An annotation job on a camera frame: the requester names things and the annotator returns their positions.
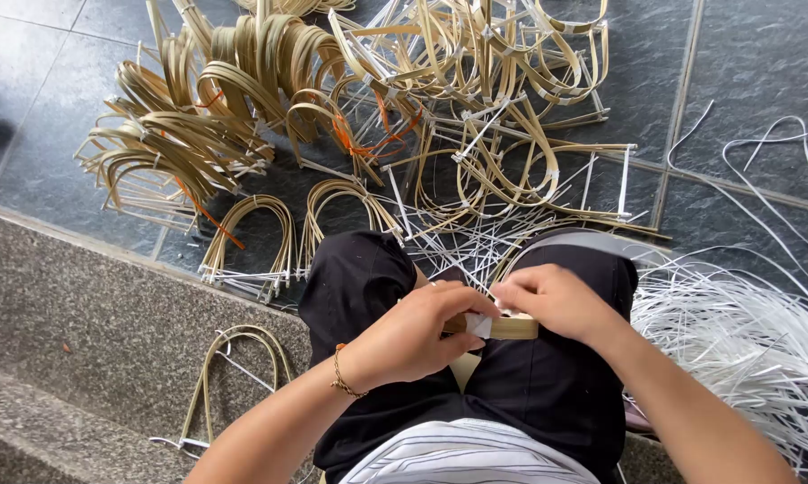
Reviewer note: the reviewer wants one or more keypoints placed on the person's left hand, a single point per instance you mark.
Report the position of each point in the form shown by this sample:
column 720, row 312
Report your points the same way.
column 404, row 343

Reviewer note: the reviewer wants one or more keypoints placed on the person's right hand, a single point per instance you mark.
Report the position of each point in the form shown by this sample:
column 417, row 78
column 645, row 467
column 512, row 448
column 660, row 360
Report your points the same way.
column 565, row 302

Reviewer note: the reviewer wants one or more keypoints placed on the person's right fingers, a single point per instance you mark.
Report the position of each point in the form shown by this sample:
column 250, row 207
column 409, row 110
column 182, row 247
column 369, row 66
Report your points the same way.
column 522, row 288

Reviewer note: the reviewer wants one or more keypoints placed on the bamboo strip bundle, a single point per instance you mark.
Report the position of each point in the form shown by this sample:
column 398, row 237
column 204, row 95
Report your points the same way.
column 515, row 327

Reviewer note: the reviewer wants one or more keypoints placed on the person's black trousers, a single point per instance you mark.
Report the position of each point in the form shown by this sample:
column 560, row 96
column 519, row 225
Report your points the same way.
column 357, row 289

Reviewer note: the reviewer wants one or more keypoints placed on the person's striped white shirt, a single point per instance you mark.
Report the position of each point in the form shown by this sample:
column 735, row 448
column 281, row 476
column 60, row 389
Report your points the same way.
column 464, row 454

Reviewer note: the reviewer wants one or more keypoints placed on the heap of pale tied bamboo hoops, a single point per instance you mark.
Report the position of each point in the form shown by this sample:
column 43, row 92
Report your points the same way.
column 498, row 74

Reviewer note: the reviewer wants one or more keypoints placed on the thin tied bamboo hoop bundle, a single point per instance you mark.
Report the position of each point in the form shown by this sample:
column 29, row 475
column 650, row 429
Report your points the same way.
column 205, row 383

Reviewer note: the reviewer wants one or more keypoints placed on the pile of dark bamboo hoop bundles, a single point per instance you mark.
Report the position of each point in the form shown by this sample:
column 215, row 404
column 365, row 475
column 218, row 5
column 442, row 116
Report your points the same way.
column 175, row 134

